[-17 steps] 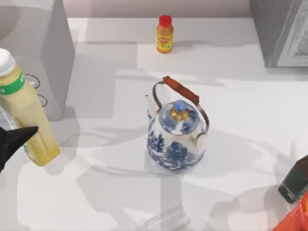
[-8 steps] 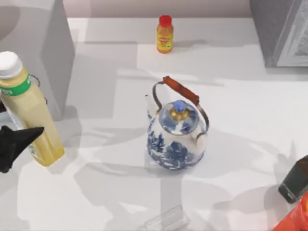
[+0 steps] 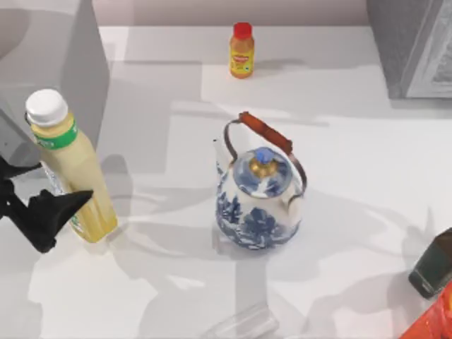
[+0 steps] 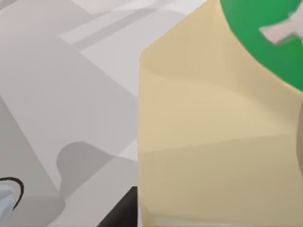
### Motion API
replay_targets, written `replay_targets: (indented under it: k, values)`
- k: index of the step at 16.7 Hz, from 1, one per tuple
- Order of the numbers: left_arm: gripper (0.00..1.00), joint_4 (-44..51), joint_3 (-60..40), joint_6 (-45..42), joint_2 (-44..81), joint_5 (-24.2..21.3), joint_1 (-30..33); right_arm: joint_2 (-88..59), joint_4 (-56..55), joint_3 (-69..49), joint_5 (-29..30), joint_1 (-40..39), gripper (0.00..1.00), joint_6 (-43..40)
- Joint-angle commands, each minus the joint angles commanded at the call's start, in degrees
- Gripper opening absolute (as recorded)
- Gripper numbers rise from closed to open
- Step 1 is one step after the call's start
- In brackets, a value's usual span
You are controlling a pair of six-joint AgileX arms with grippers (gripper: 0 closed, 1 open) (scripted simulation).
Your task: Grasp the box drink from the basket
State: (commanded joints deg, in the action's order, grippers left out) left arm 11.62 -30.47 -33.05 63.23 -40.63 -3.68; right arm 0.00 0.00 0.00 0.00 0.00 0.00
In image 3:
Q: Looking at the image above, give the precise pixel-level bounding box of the dark green box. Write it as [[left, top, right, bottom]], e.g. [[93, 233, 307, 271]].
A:
[[408, 227, 452, 299]]

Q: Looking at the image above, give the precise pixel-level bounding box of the orange red box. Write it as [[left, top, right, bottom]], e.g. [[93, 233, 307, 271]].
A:
[[398, 282, 452, 339]]

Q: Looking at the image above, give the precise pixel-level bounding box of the pale yellow bottle white cap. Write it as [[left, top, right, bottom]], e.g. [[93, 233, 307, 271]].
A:
[[24, 88, 119, 244]]

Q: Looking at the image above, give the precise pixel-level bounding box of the grey cabinet with pale panel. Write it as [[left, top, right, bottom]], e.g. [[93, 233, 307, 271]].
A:
[[366, 0, 452, 100]]

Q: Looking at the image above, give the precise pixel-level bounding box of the blue and white teapot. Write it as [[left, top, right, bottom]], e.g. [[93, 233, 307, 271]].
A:
[[212, 111, 308, 251]]

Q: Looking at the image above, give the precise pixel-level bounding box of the plain grey cabinet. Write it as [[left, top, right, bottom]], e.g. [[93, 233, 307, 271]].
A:
[[0, 0, 111, 169]]

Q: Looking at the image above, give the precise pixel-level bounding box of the orange bottle red cap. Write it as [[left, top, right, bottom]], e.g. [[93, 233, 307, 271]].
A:
[[229, 22, 255, 80]]

